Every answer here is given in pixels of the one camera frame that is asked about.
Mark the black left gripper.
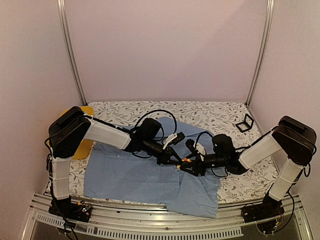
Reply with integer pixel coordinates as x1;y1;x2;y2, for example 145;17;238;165
142;137;183;166

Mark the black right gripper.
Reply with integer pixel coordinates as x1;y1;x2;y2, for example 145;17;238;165
180;152;228;177

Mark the yellow orange plush flower brooch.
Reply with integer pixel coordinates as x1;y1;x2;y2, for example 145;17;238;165
176;157;192;169

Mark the light blue shirt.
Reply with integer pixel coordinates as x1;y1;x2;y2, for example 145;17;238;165
84;117;220;218

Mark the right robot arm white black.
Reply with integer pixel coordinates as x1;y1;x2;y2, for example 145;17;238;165
177;115;317;218

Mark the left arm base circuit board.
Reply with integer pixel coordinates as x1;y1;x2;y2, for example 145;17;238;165
48;199;92;223

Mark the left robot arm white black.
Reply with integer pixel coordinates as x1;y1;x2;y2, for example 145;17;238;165
44;106;185;221

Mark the floral white tablecloth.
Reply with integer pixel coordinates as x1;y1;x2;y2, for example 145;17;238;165
84;101;278;204

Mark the black display box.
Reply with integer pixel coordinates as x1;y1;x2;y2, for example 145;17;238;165
235;113;255;133

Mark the yellow plastic basket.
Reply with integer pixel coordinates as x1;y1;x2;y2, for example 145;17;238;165
72;106;94;160

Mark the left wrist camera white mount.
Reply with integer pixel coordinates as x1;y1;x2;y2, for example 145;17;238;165
162;132;185;150

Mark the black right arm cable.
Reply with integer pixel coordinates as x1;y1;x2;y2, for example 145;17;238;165
193;131;230;179

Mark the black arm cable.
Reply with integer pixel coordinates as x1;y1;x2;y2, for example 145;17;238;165
134;109;178;141
193;131;230;179

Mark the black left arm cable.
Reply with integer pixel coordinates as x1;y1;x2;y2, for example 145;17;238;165
134;109;178;141

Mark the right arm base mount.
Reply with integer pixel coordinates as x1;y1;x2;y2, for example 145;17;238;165
241;195;285;235

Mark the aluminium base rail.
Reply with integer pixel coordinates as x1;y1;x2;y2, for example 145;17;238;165
21;193;315;240

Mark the right aluminium frame post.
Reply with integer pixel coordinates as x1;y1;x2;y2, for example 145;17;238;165
245;0;275;108

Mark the aluminium frame post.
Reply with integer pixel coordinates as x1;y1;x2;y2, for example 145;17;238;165
56;0;88;106
245;0;275;108

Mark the left aluminium frame post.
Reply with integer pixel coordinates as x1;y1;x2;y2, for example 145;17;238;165
56;0;88;106

